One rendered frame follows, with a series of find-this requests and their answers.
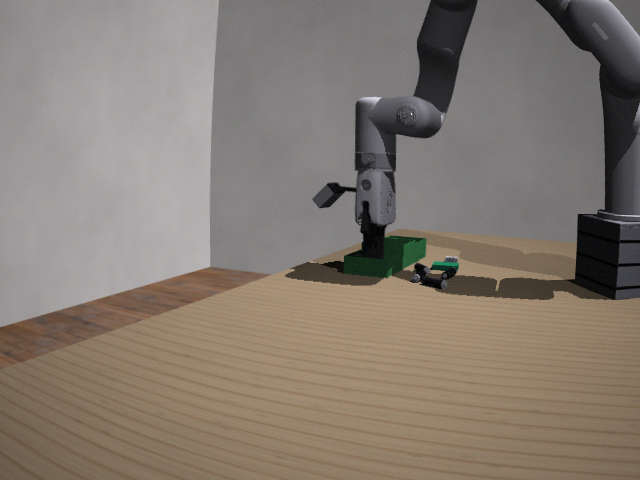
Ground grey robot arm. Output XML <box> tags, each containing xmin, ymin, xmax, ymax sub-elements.
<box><xmin>313</xmin><ymin>0</ymin><xmax>640</xmax><ymax>222</ymax></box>

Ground black aa battery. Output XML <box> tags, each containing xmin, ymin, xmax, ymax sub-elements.
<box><xmin>414</xmin><ymin>263</ymin><xmax>430</xmax><ymax>275</ymax></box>
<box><xmin>422</xmin><ymin>276</ymin><xmax>447</xmax><ymax>289</ymax></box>
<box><xmin>442</xmin><ymin>267</ymin><xmax>457</xmax><ymax>280</ymax></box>
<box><xmin>412</xmin><ymin>270</ymin><xmax>426</xmax><ymax>283</ymax></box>

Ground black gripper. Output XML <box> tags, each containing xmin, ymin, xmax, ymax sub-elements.
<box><xmin>355</xmin><ymin>167</ymin><xmax>396</xmax><ymax>259</ymax></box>

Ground green bins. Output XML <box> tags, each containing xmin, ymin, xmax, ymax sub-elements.
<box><xmin>343</xmin><ymin>235</ymin><xmax>426</xmax><ymax>278</ymax></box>

